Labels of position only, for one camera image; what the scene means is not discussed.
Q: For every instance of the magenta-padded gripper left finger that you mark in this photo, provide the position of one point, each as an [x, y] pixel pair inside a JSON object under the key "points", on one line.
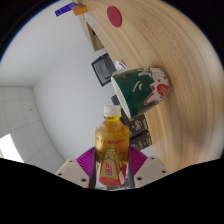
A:
{"points": [[85, 163]]}

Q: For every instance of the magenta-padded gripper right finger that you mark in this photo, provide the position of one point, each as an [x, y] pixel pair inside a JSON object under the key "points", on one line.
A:
{"points": [[138, 163]]}

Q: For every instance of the yellow-labelled drink bottle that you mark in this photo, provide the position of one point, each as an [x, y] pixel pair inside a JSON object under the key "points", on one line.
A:
{"points": [[111, 143]]}

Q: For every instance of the upright dark brown box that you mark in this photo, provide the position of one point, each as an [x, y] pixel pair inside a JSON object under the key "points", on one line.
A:
{"points": [[141, 140]]}

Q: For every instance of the flat dark brown box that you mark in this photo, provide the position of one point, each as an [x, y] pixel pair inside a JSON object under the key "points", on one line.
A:
{"points": [[136, 126]]}

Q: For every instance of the green mug with red print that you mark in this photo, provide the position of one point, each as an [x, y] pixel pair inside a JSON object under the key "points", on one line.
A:
{"points": [[143, 90]]}

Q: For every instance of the black mesh office chair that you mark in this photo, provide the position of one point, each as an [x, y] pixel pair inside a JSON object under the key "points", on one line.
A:
{"points": [[101, 68]]}

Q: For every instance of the white printed leaflet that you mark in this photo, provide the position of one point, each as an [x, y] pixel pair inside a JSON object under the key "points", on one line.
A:
{"points": [[120, 65]]}

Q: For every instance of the wooden side desk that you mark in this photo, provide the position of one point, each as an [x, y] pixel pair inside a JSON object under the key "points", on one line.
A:
{"points": [[93, 36]]}

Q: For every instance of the flat round red coaster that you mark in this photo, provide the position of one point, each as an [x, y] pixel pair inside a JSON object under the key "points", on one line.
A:
{"points": [[114, 16]]}

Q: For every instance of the orange box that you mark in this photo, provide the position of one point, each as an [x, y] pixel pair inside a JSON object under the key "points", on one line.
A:
{"points": [[80, 9]]}

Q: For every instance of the purple upright box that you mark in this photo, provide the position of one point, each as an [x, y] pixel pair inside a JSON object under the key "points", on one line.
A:
{"points": [[65, 9]]}

